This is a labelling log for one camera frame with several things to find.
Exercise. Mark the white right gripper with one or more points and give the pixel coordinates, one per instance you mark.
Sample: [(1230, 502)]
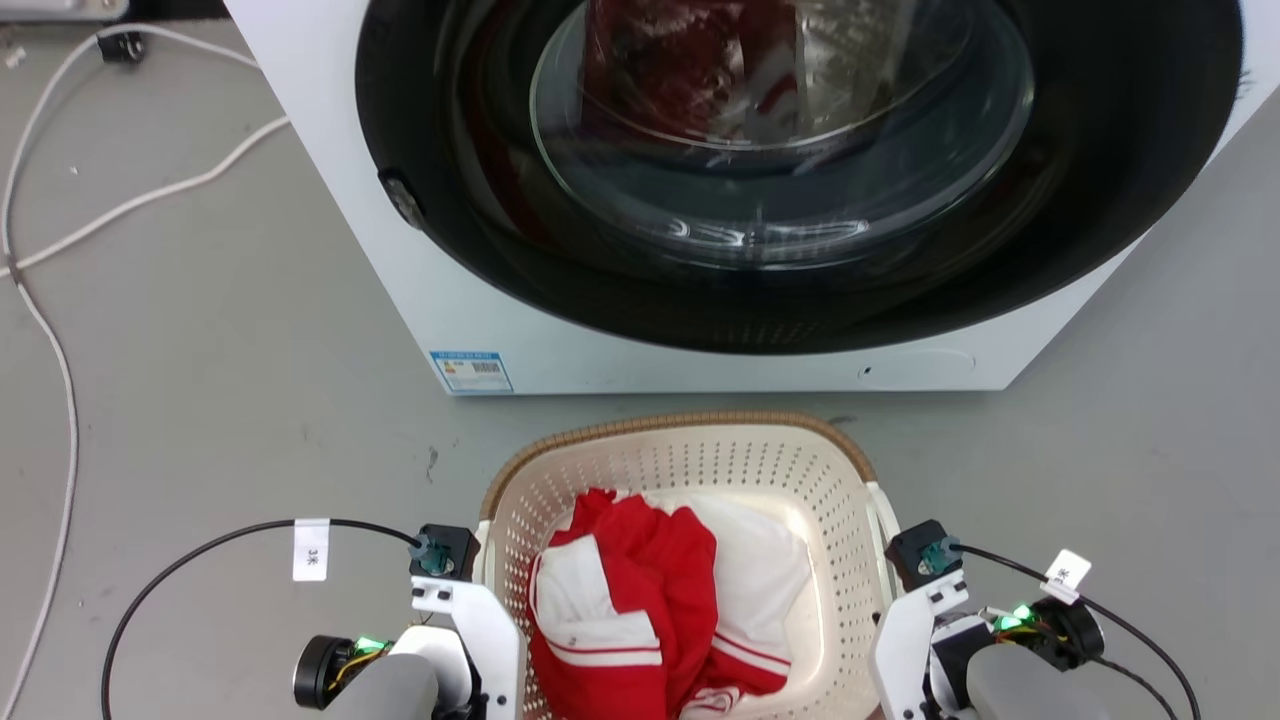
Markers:
[(900, 650)]

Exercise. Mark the white front-load washing machine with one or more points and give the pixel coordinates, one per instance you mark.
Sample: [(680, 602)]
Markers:
[(360, 230)]

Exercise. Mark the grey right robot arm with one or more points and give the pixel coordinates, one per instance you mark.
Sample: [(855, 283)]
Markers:
[(1020, 685)]

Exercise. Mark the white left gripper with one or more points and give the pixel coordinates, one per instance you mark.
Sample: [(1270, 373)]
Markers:
[(490, 620)]

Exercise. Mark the blue energy label sticker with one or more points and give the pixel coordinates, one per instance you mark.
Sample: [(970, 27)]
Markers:
[(472, 372)]

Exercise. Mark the red and white jacket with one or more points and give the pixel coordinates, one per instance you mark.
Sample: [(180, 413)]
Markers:
[(650, 580)]

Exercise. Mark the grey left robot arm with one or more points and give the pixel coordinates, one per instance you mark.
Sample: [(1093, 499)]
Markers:
[(395, 690)]

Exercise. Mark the cream perforated laundry basket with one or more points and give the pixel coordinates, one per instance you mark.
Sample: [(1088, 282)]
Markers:
[(690, 465)]

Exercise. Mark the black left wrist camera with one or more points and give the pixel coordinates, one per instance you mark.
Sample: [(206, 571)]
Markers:
[(452, 548)]

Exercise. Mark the red clothes in drum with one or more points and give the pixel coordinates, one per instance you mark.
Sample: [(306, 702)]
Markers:
[(660, 70)]

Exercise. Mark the grey box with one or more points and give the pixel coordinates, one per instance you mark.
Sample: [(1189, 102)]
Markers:
[(60, 8)]

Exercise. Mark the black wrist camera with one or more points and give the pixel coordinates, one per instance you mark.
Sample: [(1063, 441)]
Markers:
[(452, 548), (912, 552)]

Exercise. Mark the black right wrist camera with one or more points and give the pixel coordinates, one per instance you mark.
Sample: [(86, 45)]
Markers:
[(912, 552)]

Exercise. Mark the black round washer door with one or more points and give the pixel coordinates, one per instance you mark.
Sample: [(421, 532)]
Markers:
[(1120, 160)]

